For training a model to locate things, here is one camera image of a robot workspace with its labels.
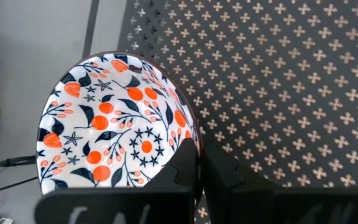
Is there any thin black floor cable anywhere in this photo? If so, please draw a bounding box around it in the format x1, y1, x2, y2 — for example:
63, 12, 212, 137
0, 175, 40, 196

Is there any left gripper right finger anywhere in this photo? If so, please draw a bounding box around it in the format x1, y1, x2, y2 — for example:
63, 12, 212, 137
202, 139, 358, 224

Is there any black oblong cable adapter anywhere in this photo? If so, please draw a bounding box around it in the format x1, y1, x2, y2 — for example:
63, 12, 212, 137
0, 154, 39, 168

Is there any black perforated metal rack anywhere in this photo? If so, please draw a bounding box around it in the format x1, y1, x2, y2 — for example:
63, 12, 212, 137
116, 0, 358, 224

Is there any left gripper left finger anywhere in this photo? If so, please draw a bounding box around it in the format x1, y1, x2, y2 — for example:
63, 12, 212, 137
34, 138, 198, 224

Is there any dark-rimmed floral bowl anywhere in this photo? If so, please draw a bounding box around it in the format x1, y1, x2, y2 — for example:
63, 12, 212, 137
35, 51, 204, 212

